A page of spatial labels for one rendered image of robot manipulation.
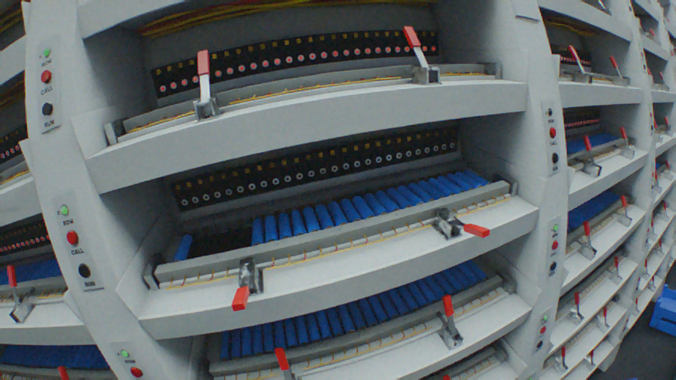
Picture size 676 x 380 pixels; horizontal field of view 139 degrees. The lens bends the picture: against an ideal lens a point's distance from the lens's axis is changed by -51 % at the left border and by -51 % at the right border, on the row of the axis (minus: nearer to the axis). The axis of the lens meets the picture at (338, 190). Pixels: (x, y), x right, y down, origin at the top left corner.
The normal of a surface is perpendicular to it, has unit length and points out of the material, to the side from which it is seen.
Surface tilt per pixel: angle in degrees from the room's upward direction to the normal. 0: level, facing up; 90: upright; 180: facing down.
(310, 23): 90
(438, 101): 108
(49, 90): 90
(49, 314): 18
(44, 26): 90
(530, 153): 90
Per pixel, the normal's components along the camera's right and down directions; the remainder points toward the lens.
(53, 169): 0.21, 0.11
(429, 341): -0.11, -0.88
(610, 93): 0.25, 0.41
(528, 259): -0.96, 0.22
